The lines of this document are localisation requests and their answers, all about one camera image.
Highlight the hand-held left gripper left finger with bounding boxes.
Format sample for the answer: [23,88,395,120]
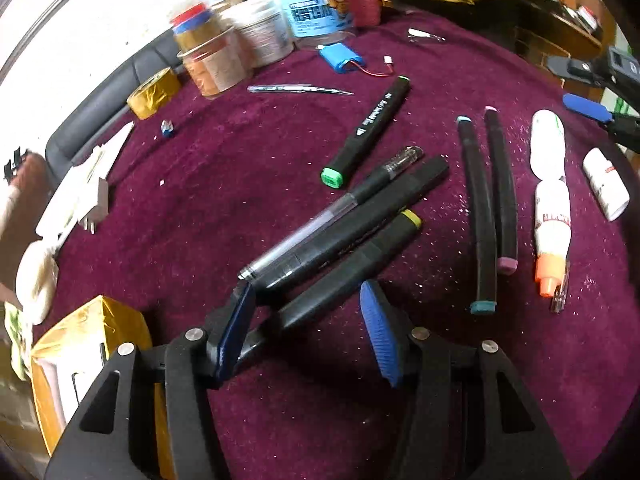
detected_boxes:
[45,282,256,480]

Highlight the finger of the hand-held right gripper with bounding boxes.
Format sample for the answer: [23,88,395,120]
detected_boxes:
[546,46,640,92]
[562,92,640,153]

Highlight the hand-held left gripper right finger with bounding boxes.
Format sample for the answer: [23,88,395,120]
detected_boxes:
[360,280,573,480]

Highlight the black marker yellow cap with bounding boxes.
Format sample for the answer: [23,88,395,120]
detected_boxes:
[232,208,423,366]

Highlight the white tube orange cap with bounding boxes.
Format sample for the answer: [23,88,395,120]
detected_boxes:
[532,180,572,298]

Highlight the black marker pink caps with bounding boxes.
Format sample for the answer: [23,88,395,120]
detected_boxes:
[482,106,519,275]

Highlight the clear gel pen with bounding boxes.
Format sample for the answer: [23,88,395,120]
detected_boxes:
[237,145,426,281]

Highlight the thick all-black marker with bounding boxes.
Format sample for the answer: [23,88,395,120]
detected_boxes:
[257,155,451,292]

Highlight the black marker blue caps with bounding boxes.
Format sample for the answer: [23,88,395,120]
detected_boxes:
[455,115,498,316]

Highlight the gold cardboard box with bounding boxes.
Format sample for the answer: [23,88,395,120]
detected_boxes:
[30,295,176,480]

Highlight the black marker green caps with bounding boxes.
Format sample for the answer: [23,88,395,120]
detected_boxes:
[320,75,413,191]

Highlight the white glue bottle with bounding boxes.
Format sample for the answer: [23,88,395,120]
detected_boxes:
[530,109,567,183]

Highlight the wooden shelf unit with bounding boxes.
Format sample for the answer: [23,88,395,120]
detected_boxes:
[515,0,618,88]

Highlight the small white pill bottle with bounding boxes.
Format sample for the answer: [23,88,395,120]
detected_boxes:
[582,147,631,222]

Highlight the metal nail clipper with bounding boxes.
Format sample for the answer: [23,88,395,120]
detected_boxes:
[406,27,448,44]

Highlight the white paper roll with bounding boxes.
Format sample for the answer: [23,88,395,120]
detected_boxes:
[15,240,59,326]

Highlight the white power adapter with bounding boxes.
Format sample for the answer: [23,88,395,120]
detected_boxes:
[35,120,136,241]

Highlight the green white packet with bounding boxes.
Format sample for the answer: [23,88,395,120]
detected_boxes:
[5,305,32,382]

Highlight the gold tape roll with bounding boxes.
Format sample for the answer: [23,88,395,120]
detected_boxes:
[126,66,182,121]

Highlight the clear jar orange contents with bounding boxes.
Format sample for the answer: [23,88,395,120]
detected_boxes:
[177,25,253,100]

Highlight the black leather sofa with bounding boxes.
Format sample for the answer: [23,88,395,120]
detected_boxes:
[45,35,186,171]

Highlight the large blue label jar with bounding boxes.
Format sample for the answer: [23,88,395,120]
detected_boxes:
[272,0,358,51]

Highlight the white plastic jar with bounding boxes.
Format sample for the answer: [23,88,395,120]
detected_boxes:
[232,0,296,68]

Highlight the stack of coloured tape rolls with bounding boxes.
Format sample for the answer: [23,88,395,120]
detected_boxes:
[170,2,226,53]

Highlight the blue battery pack with cable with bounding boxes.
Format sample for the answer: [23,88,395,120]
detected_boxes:
[319,44,396,78]

